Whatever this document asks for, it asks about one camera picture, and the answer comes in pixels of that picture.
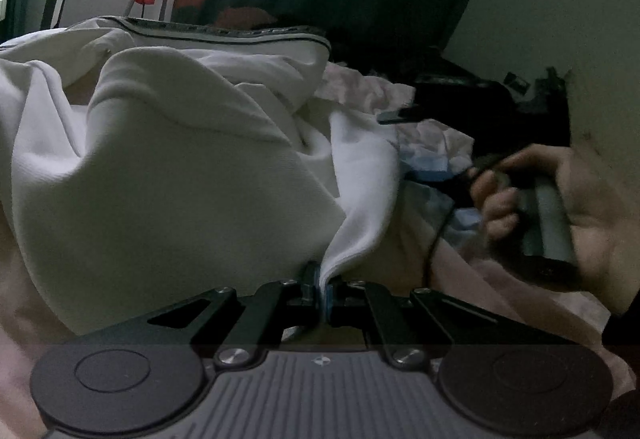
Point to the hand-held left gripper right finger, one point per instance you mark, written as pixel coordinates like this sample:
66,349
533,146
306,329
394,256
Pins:
330,301

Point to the white hooded sweatshirt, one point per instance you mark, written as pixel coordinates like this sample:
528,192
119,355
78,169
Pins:
165,179

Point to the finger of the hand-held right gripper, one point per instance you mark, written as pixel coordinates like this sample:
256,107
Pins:
397,115

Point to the person's right hand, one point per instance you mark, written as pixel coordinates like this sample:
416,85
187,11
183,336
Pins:
595,219

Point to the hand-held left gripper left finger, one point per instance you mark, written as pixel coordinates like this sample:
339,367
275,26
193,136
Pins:
311,275

